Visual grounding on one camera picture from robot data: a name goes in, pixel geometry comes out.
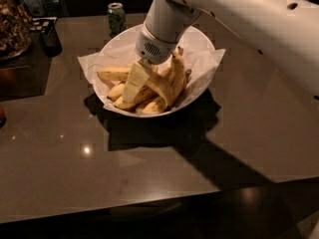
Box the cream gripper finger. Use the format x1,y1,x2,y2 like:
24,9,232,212
123,60,151,102

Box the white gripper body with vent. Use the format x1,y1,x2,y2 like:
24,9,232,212
136,23,178,65

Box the large top yellow banana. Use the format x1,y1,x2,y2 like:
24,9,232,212
97,66,171,107

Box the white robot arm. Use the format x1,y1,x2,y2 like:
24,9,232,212
136,0,319,97

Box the white oval bowl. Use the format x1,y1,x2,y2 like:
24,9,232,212
92,23,216,119

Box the left small yellow banana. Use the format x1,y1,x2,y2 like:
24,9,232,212
108,83,125,102

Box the middle yellow banana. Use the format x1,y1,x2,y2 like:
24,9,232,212
114,88,156,111

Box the front right yellow banana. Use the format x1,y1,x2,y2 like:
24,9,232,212
136,67,192,115

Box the white paper liner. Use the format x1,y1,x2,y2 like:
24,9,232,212
78,23,226,113

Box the green soda can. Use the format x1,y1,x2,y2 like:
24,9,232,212
108,2,127,37

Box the black device with checkered top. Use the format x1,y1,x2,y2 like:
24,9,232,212
29,17,62,58

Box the dark box on table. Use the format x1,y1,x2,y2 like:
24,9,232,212
0,33,51,102

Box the white containers in background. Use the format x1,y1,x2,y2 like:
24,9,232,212
16,0,61,18

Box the glass jar of snacks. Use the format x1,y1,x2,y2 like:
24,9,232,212
0,0,32,62

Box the red object at left edge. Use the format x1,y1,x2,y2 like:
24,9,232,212
0,106,5,124

